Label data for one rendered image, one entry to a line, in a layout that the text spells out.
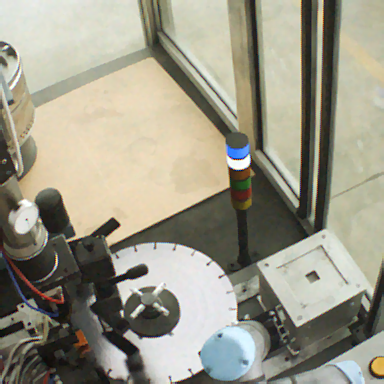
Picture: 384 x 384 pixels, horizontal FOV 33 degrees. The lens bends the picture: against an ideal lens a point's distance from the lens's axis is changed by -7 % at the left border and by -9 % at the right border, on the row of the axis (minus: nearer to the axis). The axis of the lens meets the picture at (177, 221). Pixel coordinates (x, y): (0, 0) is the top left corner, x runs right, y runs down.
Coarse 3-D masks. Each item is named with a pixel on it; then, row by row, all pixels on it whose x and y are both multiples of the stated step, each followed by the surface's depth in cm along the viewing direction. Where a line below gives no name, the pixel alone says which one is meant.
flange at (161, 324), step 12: (144, 288) 138; (156, 288) 138; (132, 300) 136; (168, 300) 135; (132, 312) 135; (144, 312) 133; (156, 312) 132; (132, 324) 133; (144, 324) 133; (156, 324) 132; (168, 324) 132
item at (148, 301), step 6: (132, 288) 133; (162, 288) 133; (138, 294) 132; (144, 294) 132; (150, 294) 132; (156, 294) 132; (144, 300) 131; (150, 300) 131; (156, 300) 132; (144, 306) 131; (150, 306) 131; (156, 306) 130; (138, 312) 130; (162, 312) 130; (168, 312) 130; (132, 318) 130
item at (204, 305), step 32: (128, 256) 144; (160, 256) 143; (128, 288) 139; (192, 288) 138; (224, 288) 137; (96, 320) 135; (192, 320) 133; (224, 320) 133; (96, 352) 131; (128, 352) 130; (160, 352) 130; (192, 352) 129
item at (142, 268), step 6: (144, 264) 110; (126, 270) 110; (132, 270) 109; (138, 270) 109; (144, 270) 109; (120, 276) 110; (126, 276) 110; (132, 276) 109; (138, 276) 110; (102, 282) 110; (108, 282) 110; (114, 282) 110
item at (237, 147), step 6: (228, 138) 132; (234, 138) 132; (240, 138) 132; (246, 138) 132; (228, 144) 131; (234, 144) 131; (240, 144) 131; (246, 144) 131; (228, 150) 132; (234, 150) 131; (240, 150) 131; (246, 150) 132; (234, 156) 133; (240, 156) 132; (246, 156) 133
